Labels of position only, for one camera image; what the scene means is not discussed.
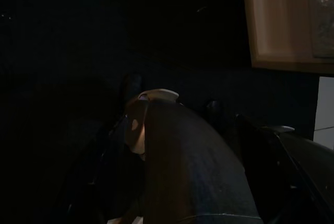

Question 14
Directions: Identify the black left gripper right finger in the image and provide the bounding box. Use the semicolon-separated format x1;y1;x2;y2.
205;100;334;224

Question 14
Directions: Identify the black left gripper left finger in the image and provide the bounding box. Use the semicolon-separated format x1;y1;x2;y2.
52;74;147;224

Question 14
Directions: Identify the beige framed glass door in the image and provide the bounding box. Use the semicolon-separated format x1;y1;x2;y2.
241;0;334;75

